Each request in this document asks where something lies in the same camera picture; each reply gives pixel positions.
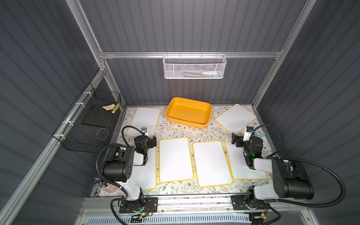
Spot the whiteboard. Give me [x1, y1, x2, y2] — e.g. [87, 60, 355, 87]
[159, 137, 194, 183]
[215, 104, 257, 134]
[193, 141, 233, 188]
[225, 137, 267, 180]
[130, 107, 161, 138]
[132, 149, 157, 191]

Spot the yellow plastic storage box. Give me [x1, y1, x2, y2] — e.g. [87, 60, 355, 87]
[166, 97, 212, 129]

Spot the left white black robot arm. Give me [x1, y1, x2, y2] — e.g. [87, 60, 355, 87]
[95, 125, 157, 212]

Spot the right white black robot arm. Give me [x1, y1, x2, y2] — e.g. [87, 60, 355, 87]
[231, 125, 346, 210]

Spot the small teal clock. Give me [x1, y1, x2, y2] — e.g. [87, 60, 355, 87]
[255, 128, 266, 138]

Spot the yellow sticky note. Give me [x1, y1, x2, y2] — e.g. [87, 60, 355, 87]
[102, 104, 115, 111]

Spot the floral table mat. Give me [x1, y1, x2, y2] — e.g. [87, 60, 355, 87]
[97, 104, 293, 197]

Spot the pink pen cup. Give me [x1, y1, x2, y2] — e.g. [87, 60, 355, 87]
[94, 176, 119, 194]

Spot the black pad in basket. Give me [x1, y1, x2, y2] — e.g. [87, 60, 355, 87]
[82, 106, 114, 128]

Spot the white marker in basket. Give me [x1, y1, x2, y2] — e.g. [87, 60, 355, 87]
[202, 71, 222, 77]

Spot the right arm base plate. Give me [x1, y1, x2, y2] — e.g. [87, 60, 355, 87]
[231, 195, 268, 211]

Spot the black wire basket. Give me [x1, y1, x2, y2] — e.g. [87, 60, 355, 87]
[53, 85, 122, 153]

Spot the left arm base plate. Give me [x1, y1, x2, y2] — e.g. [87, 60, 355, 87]
[119, 197, 158, 214]

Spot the aluminium rail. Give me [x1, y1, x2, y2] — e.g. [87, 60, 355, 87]
[81, 192, 307, 214]

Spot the white wire mesh basket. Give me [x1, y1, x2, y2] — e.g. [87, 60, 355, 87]
[162, 53, 227, 79]

